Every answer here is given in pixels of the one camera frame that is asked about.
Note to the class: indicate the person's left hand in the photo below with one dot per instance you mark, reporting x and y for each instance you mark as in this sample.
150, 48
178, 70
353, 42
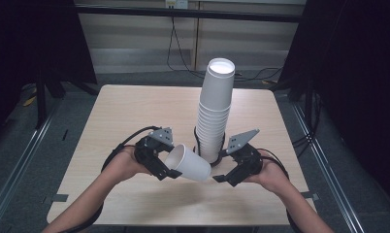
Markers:
126, 165

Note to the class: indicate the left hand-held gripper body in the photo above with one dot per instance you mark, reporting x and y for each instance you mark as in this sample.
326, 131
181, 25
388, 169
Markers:
147, 152

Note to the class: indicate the person's right hand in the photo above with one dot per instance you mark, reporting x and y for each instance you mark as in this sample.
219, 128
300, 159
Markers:
270, 176

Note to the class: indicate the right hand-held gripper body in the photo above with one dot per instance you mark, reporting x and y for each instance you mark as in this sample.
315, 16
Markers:
248, 160

